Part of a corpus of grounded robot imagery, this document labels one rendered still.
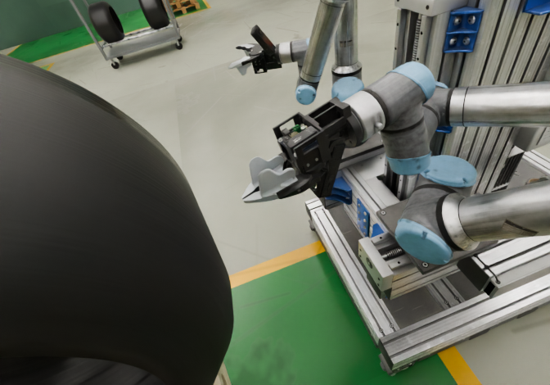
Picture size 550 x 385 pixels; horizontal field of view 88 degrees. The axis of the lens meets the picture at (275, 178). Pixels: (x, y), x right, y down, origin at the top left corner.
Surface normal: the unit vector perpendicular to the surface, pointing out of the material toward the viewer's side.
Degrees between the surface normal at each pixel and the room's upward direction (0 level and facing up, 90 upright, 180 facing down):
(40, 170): 55
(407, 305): 0
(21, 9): 90
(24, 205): 63
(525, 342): 0
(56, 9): 90
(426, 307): 0
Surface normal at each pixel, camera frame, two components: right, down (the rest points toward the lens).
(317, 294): -0.20, -0.71
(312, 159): 0.46, 0.54
